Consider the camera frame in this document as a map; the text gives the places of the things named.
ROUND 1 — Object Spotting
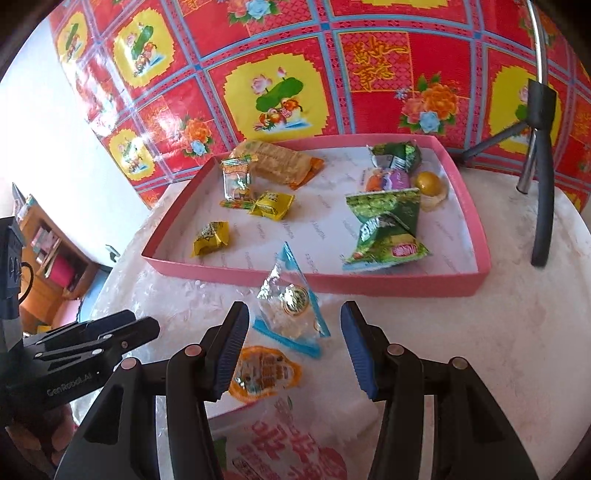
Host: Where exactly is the purple chicken snack pack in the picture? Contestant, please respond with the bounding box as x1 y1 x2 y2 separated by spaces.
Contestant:
360 166 416 191

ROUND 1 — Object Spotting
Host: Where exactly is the small clear candy packet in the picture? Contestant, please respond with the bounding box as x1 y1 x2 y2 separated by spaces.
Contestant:
220 156 259 209

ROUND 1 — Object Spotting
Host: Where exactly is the pink cardboard box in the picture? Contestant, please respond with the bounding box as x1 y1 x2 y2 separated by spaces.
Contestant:
141 134 492 297

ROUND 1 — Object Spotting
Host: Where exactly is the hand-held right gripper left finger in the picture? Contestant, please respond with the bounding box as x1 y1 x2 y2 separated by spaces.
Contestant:
58 301 251 480

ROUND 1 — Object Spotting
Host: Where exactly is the orange biscuit packet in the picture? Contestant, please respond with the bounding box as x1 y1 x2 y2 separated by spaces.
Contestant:
230 141 325 188

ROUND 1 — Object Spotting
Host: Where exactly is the triangular blue clear packet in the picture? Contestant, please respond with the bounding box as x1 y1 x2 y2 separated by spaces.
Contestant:
252 241 332 359

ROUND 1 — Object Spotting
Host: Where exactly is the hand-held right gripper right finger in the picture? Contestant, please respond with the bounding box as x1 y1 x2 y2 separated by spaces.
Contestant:
340 301 541 480

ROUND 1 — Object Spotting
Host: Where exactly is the yellow jelly cup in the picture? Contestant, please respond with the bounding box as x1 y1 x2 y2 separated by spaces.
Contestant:
413 171 450 212

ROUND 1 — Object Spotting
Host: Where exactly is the red floral printed cloth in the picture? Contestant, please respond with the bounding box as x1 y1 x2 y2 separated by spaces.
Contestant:
46 0 591 210

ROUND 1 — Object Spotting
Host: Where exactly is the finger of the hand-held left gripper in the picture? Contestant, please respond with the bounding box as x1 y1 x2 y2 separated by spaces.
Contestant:
34 318 161 368
25 310 137 352

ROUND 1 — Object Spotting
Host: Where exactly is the person's left hand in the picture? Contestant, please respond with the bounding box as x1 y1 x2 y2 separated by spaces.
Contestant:
4 410 78 468

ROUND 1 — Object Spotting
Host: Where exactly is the orange label clear packet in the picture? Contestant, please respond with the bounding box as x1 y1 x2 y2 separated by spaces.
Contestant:
228 345 302 405

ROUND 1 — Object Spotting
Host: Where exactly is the green foil snack packet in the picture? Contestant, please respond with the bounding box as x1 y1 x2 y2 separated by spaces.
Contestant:
368 141 422 172

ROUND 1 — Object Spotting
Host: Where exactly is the yellow candy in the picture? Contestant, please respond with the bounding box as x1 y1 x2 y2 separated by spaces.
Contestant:
249 191 296 222
192 220 230 258

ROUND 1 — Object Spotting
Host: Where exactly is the large green snack packet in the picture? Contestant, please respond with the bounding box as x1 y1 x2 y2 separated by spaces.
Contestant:
342 189 431 272

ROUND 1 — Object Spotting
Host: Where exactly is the pink white snack bag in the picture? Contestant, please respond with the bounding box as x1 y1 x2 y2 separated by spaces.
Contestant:
208 396 386 480

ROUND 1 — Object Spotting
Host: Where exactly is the wooden bookshelf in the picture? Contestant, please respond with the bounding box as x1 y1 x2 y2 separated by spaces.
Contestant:
9 182 100 334

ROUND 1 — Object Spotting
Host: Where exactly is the black tripod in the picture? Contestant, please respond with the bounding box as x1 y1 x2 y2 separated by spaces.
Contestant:
459 0 558 268

